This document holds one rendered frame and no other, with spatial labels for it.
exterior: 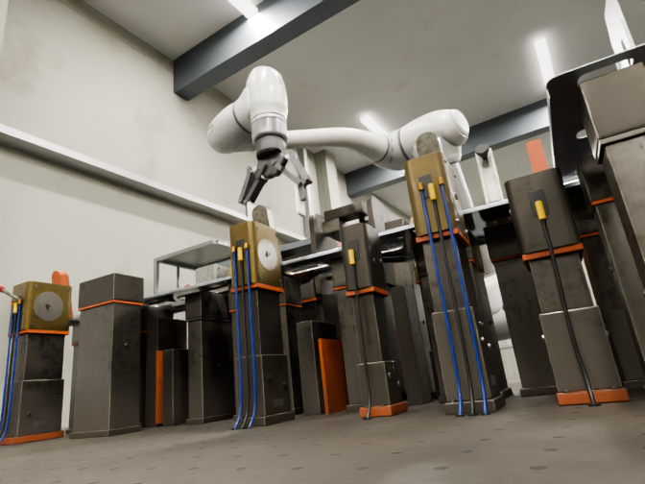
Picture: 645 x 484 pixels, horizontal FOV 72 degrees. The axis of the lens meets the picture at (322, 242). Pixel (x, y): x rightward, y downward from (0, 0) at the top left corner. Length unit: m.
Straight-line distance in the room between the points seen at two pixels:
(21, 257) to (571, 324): 3.51
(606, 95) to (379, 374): 0.44
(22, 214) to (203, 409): 2.96
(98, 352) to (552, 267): 0.87
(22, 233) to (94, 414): 2.82
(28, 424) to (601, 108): 1.19
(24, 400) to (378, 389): 0.83
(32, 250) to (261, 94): 2.85
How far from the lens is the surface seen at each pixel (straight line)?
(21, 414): 1.24
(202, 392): 1.06
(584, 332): 0.60
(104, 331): 1.07
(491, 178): 1.06
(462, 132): 1.46
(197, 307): 1.08
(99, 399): 1.06
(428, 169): 0.65
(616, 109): 0.48
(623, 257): 0.62
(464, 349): 0.59
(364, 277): 0.69
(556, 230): 0.61
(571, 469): 0.27
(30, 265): 3.75
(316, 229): 1.17
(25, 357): 1.25
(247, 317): 0.79
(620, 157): 0.46
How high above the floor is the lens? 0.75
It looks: 18 degrees up
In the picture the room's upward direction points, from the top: 6 degrees counter-clockwise
